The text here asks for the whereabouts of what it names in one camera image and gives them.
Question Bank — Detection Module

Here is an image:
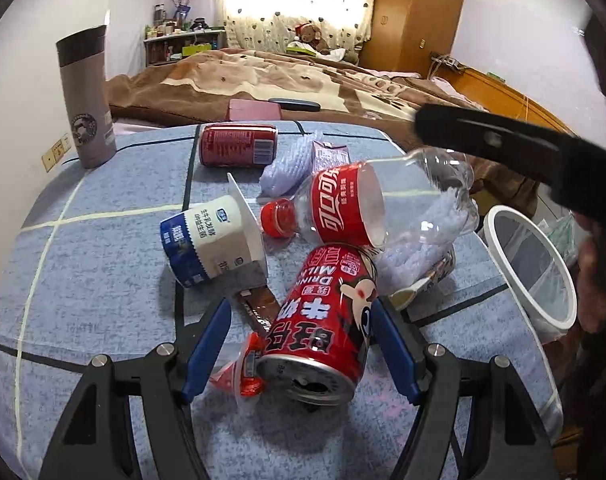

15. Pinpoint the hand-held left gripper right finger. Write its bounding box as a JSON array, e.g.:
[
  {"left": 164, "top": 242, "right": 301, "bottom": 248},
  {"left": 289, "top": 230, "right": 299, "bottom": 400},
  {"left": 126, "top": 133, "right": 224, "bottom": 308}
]
[{"left": 370, "top": 296, "right": 559, "bottom": 480}]

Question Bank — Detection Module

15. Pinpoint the red soda can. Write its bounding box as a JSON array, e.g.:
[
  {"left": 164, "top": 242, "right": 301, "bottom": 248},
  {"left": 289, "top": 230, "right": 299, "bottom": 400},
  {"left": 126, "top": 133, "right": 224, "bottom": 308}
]
[{"left": 199, "top": 123, "right": 280, "bottom": 168}]

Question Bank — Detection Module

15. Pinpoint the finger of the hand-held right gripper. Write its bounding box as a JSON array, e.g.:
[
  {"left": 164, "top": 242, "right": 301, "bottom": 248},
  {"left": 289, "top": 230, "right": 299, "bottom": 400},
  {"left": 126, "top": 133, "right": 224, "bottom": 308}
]
[{"left": 415, "top": 104, "right": 606, "bottom": 216}]

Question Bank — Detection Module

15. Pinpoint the white and blue yogurt cup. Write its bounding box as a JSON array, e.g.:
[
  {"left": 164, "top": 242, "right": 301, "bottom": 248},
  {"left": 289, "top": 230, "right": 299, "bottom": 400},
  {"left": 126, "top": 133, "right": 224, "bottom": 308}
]
[{"left": 159, "top": 172, "right": 270, "bottom": 291}]

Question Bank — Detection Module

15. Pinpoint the crumpled clear plastic bag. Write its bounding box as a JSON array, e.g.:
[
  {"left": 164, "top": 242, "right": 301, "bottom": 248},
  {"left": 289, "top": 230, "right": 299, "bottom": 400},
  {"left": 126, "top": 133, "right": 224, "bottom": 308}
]
[{"left": 259, "top": 132, "right": 318, "bottom": 198}]

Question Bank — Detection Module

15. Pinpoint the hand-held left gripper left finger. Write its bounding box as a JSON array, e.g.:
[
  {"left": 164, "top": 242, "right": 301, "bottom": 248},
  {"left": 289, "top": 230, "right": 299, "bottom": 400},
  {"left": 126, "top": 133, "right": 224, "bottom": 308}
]
[{"left": 38, "top": 297, "right": 234, "bottom": 480}]

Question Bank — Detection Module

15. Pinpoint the black remote control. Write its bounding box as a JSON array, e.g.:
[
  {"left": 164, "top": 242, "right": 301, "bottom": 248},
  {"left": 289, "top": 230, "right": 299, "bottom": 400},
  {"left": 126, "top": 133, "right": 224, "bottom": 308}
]
[{"left": 268, "top": 98, "right": 322, "bottom": 112}]

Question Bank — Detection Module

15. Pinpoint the person's right hand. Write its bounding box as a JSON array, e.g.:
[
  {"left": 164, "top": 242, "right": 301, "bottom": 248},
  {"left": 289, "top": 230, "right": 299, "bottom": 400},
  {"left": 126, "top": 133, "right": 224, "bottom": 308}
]
[{"left": 577, "top": 215, "right": 606, "bottom": 336}]

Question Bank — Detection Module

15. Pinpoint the wooden wardrobe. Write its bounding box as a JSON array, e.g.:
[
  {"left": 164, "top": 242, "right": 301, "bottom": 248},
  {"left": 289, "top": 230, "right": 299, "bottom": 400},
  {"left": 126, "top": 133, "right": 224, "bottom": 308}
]
[{"left": 360, "top": 0, "right": 469, "bottom": 78}]

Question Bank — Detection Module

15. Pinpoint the brown patterned blanket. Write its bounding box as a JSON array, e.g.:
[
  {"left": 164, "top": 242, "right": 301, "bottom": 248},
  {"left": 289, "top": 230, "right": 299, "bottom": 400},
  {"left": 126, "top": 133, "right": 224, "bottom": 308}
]
[{"left": 105, "top": 47, "right": 541, "bottom": 218}]

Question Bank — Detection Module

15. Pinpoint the red plastic wrapper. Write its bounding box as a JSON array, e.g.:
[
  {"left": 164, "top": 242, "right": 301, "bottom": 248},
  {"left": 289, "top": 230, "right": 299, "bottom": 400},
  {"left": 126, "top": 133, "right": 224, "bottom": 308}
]
[{"left": 208, "top": 332, "right": 268, "bottom": 403}]

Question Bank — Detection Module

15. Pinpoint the beige wall socket strip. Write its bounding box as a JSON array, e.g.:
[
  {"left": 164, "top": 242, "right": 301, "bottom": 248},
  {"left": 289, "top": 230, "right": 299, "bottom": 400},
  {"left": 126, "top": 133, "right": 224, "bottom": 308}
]
[{"left": 42, "top": 132, "right": 72, "bottom": 171}]

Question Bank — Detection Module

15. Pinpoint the wooden headboard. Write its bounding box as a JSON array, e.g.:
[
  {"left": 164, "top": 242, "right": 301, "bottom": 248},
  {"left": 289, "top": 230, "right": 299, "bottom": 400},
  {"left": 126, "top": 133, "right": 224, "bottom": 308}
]
[{"left": 430, "top": 60, "right": 579, "bottom": 136}]

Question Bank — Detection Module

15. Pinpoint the blue plaid tablecloth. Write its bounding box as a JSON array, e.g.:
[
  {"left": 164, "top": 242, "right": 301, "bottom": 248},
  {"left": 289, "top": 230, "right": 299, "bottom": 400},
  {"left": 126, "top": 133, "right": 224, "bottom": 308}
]
[{"left": 0, "top": 120, "right": 564, "bottom": 480}]

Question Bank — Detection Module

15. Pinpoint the cluttered white shelf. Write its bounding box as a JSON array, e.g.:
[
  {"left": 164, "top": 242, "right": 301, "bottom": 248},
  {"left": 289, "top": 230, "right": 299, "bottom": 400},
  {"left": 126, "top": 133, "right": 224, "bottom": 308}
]
[{"left": 143, "top": 30, "right": 227, "bottom": 66}]

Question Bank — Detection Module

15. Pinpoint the pink bed sheet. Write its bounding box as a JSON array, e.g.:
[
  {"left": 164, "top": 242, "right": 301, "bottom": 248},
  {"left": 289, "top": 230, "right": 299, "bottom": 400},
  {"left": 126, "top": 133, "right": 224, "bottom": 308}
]
[{"left": 110, "top": 119, "right": 171, "bottom": 135}]

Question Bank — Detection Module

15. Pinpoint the brown teddy bear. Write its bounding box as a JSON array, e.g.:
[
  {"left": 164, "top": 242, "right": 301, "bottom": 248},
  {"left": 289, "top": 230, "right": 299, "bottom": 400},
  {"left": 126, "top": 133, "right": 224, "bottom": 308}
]
[{"left": 294, "top": 22, "right": 331, "bottom": 53}]

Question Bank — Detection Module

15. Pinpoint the white trash bin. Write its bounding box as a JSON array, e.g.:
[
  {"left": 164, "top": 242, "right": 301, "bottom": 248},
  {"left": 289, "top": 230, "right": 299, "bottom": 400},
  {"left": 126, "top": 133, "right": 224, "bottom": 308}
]
[{"left": 483, "top": 205, "right": 579, "bottom": 345}]

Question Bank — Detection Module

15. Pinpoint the brown snack wrapper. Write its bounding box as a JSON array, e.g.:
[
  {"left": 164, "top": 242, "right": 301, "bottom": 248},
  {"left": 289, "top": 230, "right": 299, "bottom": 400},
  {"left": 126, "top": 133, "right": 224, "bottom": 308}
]
[{"left": 233, "top": 285, "right": 284, "bottom": 333}]

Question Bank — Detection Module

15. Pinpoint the grey thermos tumbler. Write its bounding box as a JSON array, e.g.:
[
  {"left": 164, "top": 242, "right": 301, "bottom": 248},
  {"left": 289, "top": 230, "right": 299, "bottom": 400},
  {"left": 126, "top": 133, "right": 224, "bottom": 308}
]
[{"left": 56, "top": 25, "right": 118, "bottom": 170}]

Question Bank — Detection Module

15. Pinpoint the clear printed snack wrapper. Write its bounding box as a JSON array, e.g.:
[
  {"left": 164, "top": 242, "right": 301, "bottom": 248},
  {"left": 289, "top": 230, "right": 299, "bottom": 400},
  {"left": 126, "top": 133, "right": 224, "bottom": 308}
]
[{"left": 385, "top": 245, "right": 456, "bottom": 311}]

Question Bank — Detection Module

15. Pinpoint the purple drink carton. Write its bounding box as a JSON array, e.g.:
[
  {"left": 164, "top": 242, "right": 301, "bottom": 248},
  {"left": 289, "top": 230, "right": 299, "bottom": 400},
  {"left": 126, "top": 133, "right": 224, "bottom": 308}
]
[{"left": 310, "top": 140, "right": 353, "bottom": 173}]

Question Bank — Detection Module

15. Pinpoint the white power strip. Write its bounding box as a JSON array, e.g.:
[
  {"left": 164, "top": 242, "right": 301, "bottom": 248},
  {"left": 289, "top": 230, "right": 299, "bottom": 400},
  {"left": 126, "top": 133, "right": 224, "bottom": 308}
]
[{"left": 430, "top": 52, "right": 464, "bottom": 73}]

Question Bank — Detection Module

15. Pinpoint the clear bottle with red label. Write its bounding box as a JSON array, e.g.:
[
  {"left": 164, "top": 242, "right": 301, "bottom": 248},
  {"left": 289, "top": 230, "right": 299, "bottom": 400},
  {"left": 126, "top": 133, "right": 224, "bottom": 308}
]
[{"left": 260, "top": 146, "right": 480, "bottom": 261}]

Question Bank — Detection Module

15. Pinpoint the dark red box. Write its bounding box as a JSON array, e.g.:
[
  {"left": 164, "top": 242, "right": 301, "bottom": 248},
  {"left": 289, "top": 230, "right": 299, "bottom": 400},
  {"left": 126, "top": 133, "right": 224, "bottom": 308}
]
[{"left": 228, "top": 99, "right": 282, "bottom": 123}]

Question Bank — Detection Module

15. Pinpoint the red milk drink can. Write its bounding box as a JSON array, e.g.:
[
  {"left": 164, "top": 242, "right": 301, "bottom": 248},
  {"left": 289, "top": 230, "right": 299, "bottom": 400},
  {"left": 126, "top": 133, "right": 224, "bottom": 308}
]
[{"left": 255, "top": 243, "right": 381, "bottom": 407}]

